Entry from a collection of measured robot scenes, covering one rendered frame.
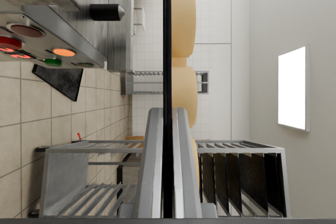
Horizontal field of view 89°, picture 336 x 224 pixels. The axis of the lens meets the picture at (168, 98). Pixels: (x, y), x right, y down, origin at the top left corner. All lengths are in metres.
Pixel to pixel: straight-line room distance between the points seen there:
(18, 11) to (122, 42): 0.26
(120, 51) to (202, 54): 4.05
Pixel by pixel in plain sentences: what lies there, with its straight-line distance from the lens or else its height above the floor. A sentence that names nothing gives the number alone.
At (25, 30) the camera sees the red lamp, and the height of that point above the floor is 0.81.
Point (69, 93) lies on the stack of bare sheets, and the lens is 1.96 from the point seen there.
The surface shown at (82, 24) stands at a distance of 0.37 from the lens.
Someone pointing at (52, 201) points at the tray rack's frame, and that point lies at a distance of 1.68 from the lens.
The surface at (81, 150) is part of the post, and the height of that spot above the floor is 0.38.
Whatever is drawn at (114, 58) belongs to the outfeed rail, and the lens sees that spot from 0.47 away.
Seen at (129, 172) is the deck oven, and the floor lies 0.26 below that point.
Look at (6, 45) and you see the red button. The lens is 0.35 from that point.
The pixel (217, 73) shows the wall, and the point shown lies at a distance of 4.46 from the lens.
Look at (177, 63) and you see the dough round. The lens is 0.19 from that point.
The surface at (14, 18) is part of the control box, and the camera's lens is 0.28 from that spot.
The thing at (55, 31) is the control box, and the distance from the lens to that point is 0.30.
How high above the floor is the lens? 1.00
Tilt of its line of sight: level
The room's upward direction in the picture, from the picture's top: 90 degrees clockwise
